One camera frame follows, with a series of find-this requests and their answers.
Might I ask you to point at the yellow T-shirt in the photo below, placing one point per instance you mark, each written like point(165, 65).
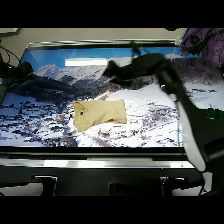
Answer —
point(100, 113)

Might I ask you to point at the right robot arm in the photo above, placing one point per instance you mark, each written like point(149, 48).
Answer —
point(186, 110)

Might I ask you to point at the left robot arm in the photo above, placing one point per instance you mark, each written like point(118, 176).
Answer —
point(15, 75)

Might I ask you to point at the purple garment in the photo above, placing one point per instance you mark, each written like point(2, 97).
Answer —
point(208, 43)

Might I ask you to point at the silver frame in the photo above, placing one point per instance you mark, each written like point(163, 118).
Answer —
point(100, 164)

